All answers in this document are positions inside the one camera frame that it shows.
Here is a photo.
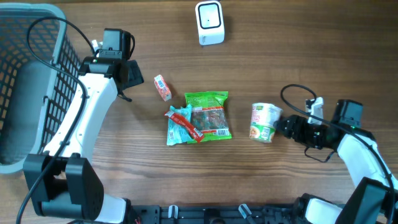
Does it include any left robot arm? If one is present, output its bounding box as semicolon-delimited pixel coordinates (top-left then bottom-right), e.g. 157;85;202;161
23;57;144;223

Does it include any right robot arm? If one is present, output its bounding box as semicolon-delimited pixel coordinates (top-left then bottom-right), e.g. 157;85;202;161
274;100;397;223

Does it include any small red white box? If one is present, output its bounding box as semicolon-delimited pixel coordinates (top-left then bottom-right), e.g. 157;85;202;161
154;75;172;101

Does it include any instant noodle cup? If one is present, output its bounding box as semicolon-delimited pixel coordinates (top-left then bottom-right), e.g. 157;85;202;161
249;103;283;143

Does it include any grey plastic shopping basket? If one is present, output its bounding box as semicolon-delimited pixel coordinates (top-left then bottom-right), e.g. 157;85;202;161
1;3;80;174

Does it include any red snack bar wrapper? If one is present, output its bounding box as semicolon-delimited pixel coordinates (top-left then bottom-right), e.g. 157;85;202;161
165;110;205;142

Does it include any white barcode scanner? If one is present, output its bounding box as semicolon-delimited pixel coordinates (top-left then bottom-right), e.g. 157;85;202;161
195;1;225;46

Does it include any light teal snack packet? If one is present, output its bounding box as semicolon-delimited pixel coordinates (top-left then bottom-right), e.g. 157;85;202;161
167;105;192;146

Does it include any green gummy candy bag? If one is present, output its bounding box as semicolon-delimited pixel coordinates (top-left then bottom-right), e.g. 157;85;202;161
185;91;232;142

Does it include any black mounting rail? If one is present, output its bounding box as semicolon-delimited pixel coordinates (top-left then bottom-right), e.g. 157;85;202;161
126;204;308;224

